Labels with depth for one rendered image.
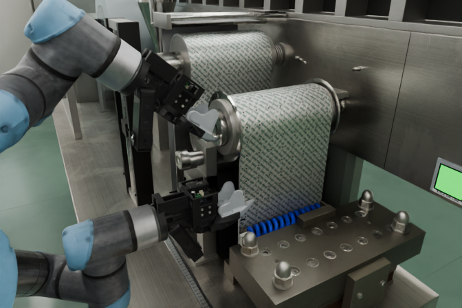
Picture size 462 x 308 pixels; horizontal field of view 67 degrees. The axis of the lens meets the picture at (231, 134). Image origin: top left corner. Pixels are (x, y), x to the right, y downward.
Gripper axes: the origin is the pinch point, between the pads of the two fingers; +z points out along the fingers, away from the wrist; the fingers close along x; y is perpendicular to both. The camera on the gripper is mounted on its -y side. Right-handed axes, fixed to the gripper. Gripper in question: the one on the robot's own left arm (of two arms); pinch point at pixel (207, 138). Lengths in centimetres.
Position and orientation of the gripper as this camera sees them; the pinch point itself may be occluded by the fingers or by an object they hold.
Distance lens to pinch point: 69.0
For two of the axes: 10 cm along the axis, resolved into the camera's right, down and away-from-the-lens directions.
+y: 5.7, -8.2, 0.0
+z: 6.6, 4.5, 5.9
